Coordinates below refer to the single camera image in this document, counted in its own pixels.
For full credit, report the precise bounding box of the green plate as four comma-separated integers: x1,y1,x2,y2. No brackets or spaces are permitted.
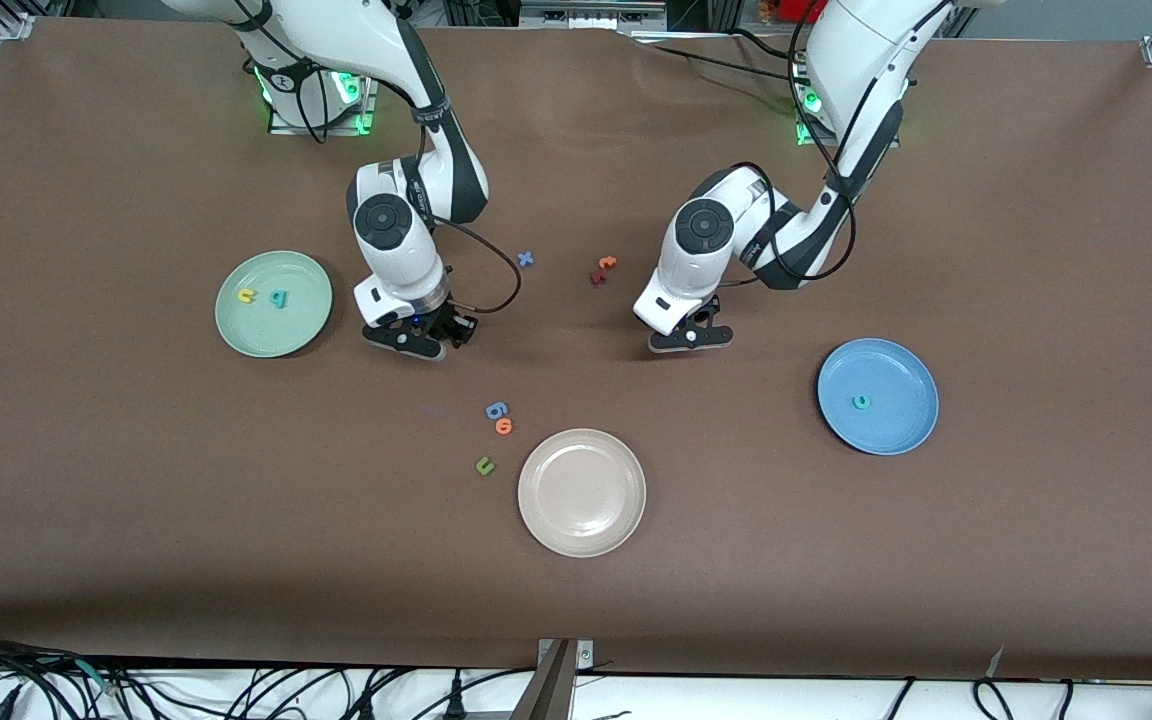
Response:
215,251,334,359

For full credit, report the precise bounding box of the beige plate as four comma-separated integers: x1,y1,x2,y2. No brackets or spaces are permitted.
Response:
517,428,648,558

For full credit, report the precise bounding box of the blue plate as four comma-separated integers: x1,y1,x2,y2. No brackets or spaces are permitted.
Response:
817,338,940,457

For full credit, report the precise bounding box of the brown table cover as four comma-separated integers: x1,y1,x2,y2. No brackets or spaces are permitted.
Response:
0,20,1152,681

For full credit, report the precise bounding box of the grey metal device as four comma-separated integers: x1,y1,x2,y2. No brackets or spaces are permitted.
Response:
519,0,669,31

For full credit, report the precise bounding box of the thin black right gripper cable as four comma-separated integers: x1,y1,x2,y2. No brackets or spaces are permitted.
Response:
436,218,523,316

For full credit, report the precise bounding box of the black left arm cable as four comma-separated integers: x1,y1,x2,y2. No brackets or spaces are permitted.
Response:
721,0,937,293

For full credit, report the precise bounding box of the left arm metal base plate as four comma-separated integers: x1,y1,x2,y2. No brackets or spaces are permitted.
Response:
794,55,903,149

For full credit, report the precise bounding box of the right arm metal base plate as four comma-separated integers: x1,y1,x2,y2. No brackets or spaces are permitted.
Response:
268,70,383,138

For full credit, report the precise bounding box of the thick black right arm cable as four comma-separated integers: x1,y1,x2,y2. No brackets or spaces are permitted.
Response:
231,0,337,143

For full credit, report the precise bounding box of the black base cable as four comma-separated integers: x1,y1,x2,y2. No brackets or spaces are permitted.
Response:
626,28,817,83

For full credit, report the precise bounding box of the aluminium profile post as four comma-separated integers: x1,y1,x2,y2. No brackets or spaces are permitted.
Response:
509,638,595,720

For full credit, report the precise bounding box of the teal cable connector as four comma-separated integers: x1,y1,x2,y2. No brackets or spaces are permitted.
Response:
74,658,127,696

